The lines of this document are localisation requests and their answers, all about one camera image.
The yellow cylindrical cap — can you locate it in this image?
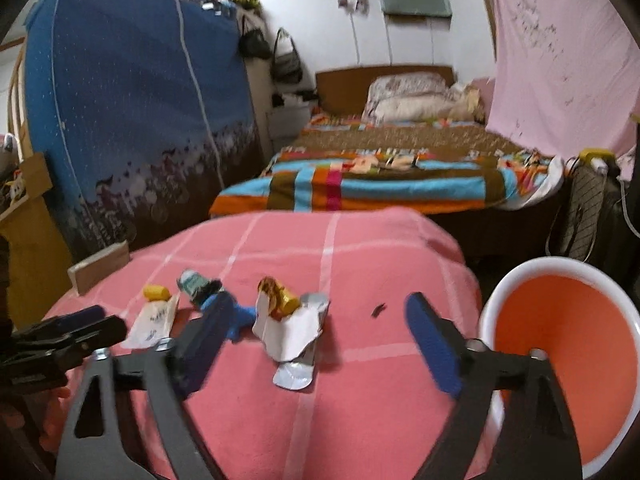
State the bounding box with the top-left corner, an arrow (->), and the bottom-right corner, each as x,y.
142,284 -> 171,302

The green teal snack wrapper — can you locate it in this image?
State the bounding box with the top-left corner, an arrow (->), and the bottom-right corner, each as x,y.
177,269 -> 222,311

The blue scrap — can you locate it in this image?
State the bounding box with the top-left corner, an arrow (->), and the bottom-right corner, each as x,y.
200,290 -> 257,344

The silver white foil wrapper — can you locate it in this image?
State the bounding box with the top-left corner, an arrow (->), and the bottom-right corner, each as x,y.
252,292 -> 330,391

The gold foil wrapper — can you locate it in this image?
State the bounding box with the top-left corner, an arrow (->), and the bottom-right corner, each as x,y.
257,276 -> 300,321

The orange white trash bin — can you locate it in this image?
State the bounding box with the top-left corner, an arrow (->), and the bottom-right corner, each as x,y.
478,257 -> 639,479

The person's left hand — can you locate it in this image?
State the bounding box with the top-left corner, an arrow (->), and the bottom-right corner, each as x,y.
39,387 -> 72,453

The thick old book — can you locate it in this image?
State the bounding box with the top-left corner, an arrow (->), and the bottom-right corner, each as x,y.
67,242 -> 130,296

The white flat wrapper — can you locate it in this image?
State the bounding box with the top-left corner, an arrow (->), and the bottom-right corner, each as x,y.
122,295 -> 179,350

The wooden bunk cabinet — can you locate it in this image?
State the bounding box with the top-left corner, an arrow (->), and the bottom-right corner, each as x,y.
1,41 -> 72,328

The pink plaid blanket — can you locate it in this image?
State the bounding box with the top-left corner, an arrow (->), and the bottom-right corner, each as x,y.
53,208 -> 480,479

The patterned black bag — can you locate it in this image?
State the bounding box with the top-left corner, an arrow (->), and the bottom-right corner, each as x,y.
559,157 -> 622,266

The colourful striped bedspread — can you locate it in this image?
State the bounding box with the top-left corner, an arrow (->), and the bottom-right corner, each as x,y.
209,115 -> 564,217

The white bedside drawer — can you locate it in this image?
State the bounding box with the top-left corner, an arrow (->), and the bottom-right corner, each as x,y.
267,103 -> 314,153

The yellow power strip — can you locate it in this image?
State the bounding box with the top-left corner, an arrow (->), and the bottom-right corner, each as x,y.
578,148 -> 617,170

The black hanging handbag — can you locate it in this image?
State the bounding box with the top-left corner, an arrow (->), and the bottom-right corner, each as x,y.
238,15 -> 271,61

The wooden bed with headboard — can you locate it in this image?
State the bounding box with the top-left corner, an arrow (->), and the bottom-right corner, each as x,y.
209,70 -> 563,217

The beige folded quilt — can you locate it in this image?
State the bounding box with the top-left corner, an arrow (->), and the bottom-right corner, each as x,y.
362,86 -> 486,124

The floral pillow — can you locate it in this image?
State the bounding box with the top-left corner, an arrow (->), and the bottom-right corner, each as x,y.
367,72 -> 449,104

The pink hanging sheet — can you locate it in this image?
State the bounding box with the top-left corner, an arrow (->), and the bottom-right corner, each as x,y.
488,0 -> 639,158

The white charger cable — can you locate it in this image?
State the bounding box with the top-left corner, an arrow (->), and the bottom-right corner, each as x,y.
617,173 -> 640,241

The green wall cabinet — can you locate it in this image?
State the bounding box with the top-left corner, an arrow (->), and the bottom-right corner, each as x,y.
381,0 -> 452,18

